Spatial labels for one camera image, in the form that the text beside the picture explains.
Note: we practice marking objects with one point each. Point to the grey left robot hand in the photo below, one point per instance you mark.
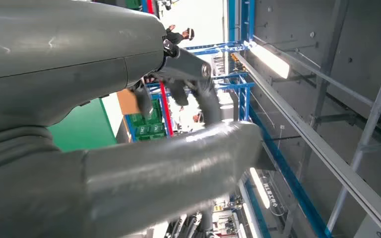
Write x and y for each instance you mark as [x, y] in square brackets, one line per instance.
[62, 49]

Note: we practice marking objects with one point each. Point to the green table board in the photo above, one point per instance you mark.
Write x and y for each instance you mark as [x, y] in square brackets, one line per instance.
[78, 131]

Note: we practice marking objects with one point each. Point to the cardboard box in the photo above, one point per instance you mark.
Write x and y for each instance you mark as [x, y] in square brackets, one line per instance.
[128, 101]

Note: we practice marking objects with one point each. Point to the person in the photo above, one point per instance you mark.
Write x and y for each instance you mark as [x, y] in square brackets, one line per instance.
[175, 37]
[190, 121]

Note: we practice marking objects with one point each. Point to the green plastic crate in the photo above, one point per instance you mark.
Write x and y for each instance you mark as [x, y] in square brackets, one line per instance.
[147, 129]

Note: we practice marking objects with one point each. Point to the ceiling lamp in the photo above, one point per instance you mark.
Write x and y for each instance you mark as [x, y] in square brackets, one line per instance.
[269, 60]
[260, 189]

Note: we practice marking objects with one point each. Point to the red post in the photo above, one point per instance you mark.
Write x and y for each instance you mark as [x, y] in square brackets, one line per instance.
[166, 111]

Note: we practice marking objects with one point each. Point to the blue cart frame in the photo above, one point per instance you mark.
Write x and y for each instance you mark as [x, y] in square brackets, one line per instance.
[244, 98]

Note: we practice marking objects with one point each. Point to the grey ceiling rail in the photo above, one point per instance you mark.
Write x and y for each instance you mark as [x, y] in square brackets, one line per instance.
[308, 139]

